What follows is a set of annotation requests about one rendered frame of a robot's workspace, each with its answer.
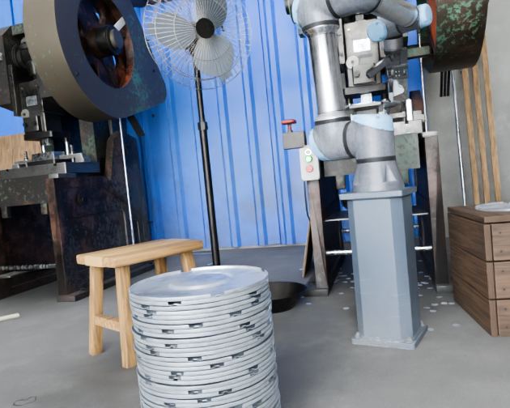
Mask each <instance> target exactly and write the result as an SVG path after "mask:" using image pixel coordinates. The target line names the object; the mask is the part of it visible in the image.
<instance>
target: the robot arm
mask: <svg viewBox="0 0 510 408"><path fill-rule="evenodd" d="M356 13H361V14H365V15H367V14H370V13H371V14H373V15H376V16H378V17H380V18H379V19H376V20H374V21H373V22H372V23H370V24H369V26H368V29H367V35H368V38H369V39H370V40H371V41H373V42H380V41H383V49H384V54H388V55H387V56H386V57H384V58H383V59H382V60H381V61H379V62H378V63H376V64H375V65H374V66H373V67H371V68H370V69H368V70H367V72H366V76H367V77H368V78H369V79H370V78H373V77H374V76H375V75H376V74H377V73H378V72H379V71H381V70H382V69H384V68H385V67H386V78H387V81H388V91H389V99H390V100H391V102H393V97H394V96H396V95H399V94H402V93H403V92H404V88H403V86H402V85H400V84H398V82H397V79H408V78H409V71H408V61H407V48H406V47H403V35H402V33H406V32H411V31H414V30H416V29H420V28H424V27H426V26H429V25H430V24H431V22H432V12H431V8H430V6H429V5H428V4H423V5H419V6H414V5H412V4H410V3H408V2H406V1H405V0H294V2H293V4H292V17H293V20H294V22H295V23H296V24H295V25H296V27H297V28H298V29H299V30H301V31H303V35H304V36H306V37H307V38H308V43H309V48H310V55H311V62H312V73H313V80H314V86H315V92H316V99H317V111H318V116H317V118H316V120H315V121H314V124H315V127H314V128H313V129H312V130H311V131H310V135H309V144H310V147H311V150H312V152H313V154H314V155H315V156H316V157H317V158H318V159H320V160H322V161H337V160H341V159H354V158H356V164H357V168H356V172H355V179H354V182H353V193H368V192H380V191H388V190H395V189H404V188H405V185H404V180H403V178H402V175H401V173H400V171H399V168H398V166H397V161H396V151H395V140H394V128H393V118H392V117H391V116H390V115H387V114H358V115H354V116H353V118H352V120H351V115H350V114H349V113H347V112H346V111H345V104H344V98H343V91H342V78H341V71H340V65H339V58H338V46H337V39H336V33H337V31H338V29H339V28H340V24H339V19H341V18H343V17H346V16H348V15H353V14H356ZM402 47H403V48H402ZM395 54H396V56H395ZM406 69H407V74H406Z"/></svg>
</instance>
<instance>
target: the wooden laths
mask: <svg viewBox="0 0 510 408"><path fill-rule="evenodd" d="M481 54H482V70H483V78H484V87H485V96H486V104H487V120H488V129H489V138H490V146H491V162H492V171H493V179H494V188H495V202H502V197H501V188H500V180H499V164H498V155H497V147H496V139H495V123H494V114H493V106H492V97H491V81H490V73H489V65H488V56H487V40H486V32H485V36H484V41H483V45H482V51H481ZM461 71H462V80H463V89H464V98H465V114H466V123H467V132H468V141H469V149H470V167H471V175H472V184H473V193H474V205H478V204H480V196H479V187H478V171H477V162H476V153H475V145H474V128H473V119H472V111H471V102H470V85H469V76H468V68H465V69H461ZM472 76H473V85H474V101H475V110H476V118H477V127H478V144H479V152H480V161H481V169H482V186H483V195H484V203H485V204H486V203H491V198H490V190H489V180H488V172H487V156H486V148H485V138H484V130H483V122H482V105H481V96H480V88H479V80H478V63H476V65H475V66H474V67H472ZM451 77H452V85H453V103H454V112H455V121H456V130H457V146H458V155H459V164H460V174H461V190H462V199H463V206H467V205H466V195H465V179H464V170H463V161H462V153H461V135H460V126H459V117H458V109H457V92H456V83H455V74H454V70H451Z"/></svg>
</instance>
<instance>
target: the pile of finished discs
mask: <svg viewBox="0 0 510 408"><path fill-rule="evenodd" d="M475 209H476V210H483V211H510V202H509V203H504V202H492V203H486V204H481V205H477V206H475Z"/></svg>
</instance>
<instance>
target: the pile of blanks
mask: <svg viewBox="0 0 510 408"><path fill-rule="evenodd" d="M268 280H269V278H268V279H267V280H266V281H265V282H263V283H261V284H260V285H257V286H255V287H252V288H250V289H248V290H245V291H240V292H237V293H233V294H230V295H222V296H219V295H218V296H216V297H213V298H208V299H202V300H187V301H174V302H157V301H146V300H138V299H135V298H134V297H132V296H131V295H130V294H129V296H130V309H131V311H132V314H131V316H132V320H133V324H132V327H131V329H132V333H133V335H134V350H135V351H136V360H137V365H138V366H137V375H138V385H139V392H140V399H141V407H142V408H281V402H280V392H279V389H278V374H277V364H276V353H275V343H274V328H273V325H274V323H273V317H272V312H271V309H272V302H271V299H270V297H271V292H270V285H269V281H268Z"/></svg>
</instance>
